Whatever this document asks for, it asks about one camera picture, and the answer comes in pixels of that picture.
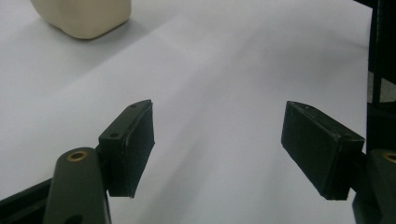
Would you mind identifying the black metal stand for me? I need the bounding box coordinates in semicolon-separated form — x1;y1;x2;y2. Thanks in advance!
354;0;396;153

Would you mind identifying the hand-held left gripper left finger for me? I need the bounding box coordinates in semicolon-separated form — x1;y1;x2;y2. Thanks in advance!
97;99;156;199

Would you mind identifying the cream square cup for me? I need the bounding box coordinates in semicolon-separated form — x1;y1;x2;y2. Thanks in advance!
30;0;133;40

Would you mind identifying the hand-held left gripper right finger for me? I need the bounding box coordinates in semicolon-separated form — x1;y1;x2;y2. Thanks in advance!
280;100;366;201

